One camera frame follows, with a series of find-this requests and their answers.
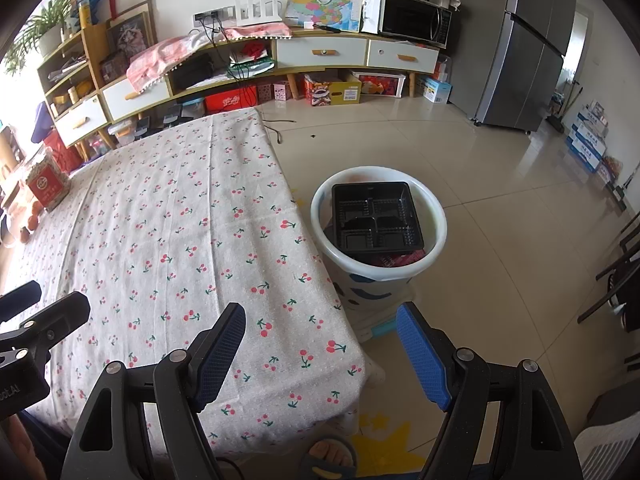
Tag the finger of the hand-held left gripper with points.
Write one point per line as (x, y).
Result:
(65, 312)
(22, 297)

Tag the white picket rack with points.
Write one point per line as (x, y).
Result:
(257, 10)

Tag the yellow star floor mat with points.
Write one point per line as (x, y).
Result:
(387, 442)

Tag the pink cloth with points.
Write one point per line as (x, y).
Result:
(160, 57)

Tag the framed picture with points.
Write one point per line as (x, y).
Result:
(130, 35)

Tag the white slatted plastic stool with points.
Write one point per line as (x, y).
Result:
(607, 452)

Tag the long wooden cabinet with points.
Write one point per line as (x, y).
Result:
(95, 40)

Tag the black chair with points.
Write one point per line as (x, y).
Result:
(617, 270)

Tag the green white folded cloth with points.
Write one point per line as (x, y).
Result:
(252, 62)

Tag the grey refrigerator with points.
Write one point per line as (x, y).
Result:
(525, 45)

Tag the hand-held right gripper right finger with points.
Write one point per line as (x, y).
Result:
(422, 355)

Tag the broom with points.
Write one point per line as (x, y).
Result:
(565, 107)

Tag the dark sandal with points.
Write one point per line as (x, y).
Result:
(350, 455)

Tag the black compartment tray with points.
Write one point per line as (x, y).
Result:
(377, 220)

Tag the cherry print tablecloth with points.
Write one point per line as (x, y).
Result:
(175, 220)

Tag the dark patterned box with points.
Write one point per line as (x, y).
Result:
(113, 68)

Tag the person's left forearm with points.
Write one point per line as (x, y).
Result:
(12, 447)

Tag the person's foot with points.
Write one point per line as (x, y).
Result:
(325, 452)

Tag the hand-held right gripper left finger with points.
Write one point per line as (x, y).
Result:
(222, 355)

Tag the white cabinet drawer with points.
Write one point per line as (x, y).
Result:
(402, 60)
(80, 122)
(310, 57)
(135, 94)

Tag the blue white carton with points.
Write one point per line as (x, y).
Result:
(585, 154)
(596, 112)
(590, 134)

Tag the purple bag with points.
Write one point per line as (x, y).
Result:
(40, 121)

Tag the red bag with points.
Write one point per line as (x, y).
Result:
(62, 152)

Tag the red flat box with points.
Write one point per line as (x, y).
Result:
(231, 100)

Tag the black microwave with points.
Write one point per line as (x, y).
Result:
(415, 19)

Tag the wall power strip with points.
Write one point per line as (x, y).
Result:
(207, 15)

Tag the red patterned packet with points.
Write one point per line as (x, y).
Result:
(395, 259)

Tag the light blue plastic object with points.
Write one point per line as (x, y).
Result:
(382, 328)

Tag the green potted plant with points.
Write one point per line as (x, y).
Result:
(37, 25)

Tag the white crate with red print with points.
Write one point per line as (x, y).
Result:
(382, 85)

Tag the black grey device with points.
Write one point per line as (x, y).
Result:
(175, 117)
(143, 128)

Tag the printed cardboard box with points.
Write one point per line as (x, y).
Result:
(332, 90)

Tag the red label jar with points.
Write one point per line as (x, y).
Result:
(47, 182)

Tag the black electronic box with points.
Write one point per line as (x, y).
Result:
(192, 72)

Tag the white plastic bin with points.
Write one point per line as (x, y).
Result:
(390, 280)

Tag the blue white box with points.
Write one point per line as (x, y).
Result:
(435, 89)

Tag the colourful map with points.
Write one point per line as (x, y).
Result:
(322, 10)

